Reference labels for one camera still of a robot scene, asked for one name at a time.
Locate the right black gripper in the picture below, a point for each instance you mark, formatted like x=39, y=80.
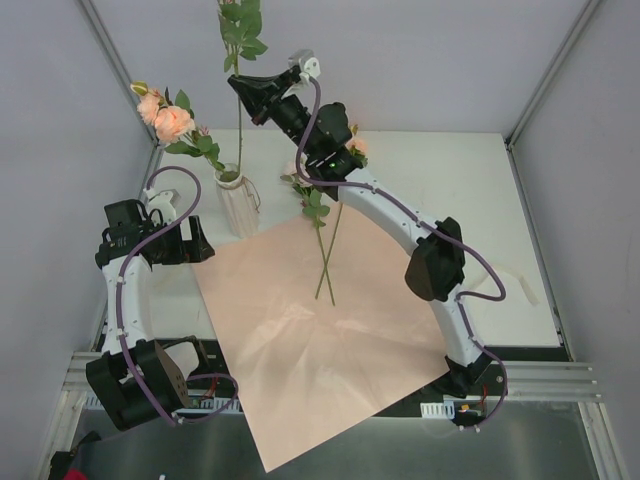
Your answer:
x=270, y=103

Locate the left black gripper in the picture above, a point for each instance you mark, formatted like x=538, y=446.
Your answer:
x=189, y=240

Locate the orange rose stem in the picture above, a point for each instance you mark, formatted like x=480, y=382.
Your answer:
x=240, y=26
x=175, y=128
x=357, y=146

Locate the pale pink rose stem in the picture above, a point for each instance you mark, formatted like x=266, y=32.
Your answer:
x=315, y=211

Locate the pink wrapping paper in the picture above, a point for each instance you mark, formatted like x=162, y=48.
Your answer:
x=307, y=370

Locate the cream printed ribbon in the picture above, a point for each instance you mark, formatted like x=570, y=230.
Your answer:
x=484, y=282

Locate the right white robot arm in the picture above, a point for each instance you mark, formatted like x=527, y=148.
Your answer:
x=435, y=269

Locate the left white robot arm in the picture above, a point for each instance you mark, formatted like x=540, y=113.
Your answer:
x=137, y=378

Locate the white ribbed ceramic vase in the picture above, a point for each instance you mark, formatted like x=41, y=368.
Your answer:
x=239, y=199

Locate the red black object corner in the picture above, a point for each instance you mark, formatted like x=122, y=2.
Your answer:
x=60, y=465

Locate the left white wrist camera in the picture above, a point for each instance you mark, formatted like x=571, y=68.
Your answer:
x=164, y=201

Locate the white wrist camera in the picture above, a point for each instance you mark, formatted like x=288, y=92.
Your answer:
x=309, y=68
x=164, y=201

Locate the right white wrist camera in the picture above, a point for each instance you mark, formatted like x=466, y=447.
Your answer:
x=309, y=68

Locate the left aluminium frame post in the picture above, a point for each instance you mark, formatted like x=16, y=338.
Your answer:
x=98, y=28

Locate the aluminium frame post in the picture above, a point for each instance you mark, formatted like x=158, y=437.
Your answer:
x=577, y=29
x=98, y=28

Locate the left white cable duct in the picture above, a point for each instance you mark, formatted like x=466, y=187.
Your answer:
x=195, y=407

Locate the white cable duct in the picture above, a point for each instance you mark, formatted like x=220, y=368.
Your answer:
x=438, y=410
x=195, y=407

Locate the right aluminium frame post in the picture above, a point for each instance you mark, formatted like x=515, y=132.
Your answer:
x=577, y=29

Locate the right white cable duct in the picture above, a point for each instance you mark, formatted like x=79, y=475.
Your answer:
x=438, y=410

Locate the aluminium front rail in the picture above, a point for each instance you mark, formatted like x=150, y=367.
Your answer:
x=552, y=382

